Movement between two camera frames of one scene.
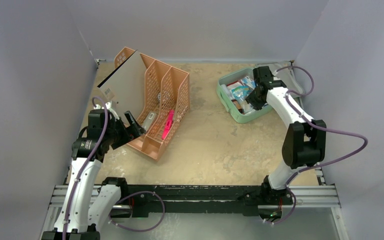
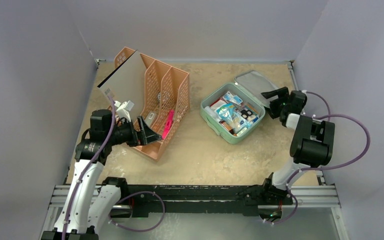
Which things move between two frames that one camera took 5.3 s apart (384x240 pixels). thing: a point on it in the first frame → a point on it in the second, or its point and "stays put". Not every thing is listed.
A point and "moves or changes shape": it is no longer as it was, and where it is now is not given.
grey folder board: x=126 y=88 stays put
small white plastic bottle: x=227 y=91 → x=212 y=113
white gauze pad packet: x=235 y=85 → x=217 y=104
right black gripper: x=254 y=98 → x=278 y=103
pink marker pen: x=169 y=124 stays put
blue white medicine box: x=250 y=83 → x=230 y=98
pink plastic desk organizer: x=167 y=100 stays put
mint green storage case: x=242 y=118 moves or changes shape
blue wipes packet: x=240 y=93 → x=226 y=112
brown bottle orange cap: x=239 y=108 → x=228 y=127
